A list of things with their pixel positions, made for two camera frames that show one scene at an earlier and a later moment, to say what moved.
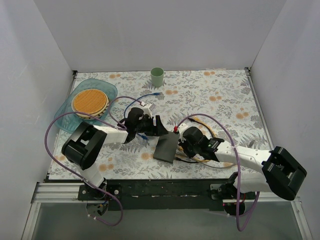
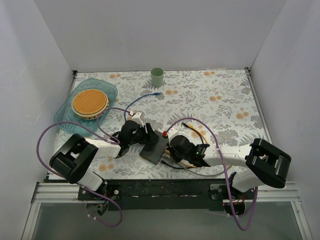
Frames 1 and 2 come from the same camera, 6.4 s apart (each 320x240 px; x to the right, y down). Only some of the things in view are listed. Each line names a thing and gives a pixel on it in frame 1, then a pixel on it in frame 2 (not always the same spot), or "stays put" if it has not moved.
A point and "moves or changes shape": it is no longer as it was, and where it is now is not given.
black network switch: (167, 147) moves or changes shape
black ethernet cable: (192, 119) to (179, 167)
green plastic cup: (157, 74) stays put
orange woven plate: (92, 101) stays put
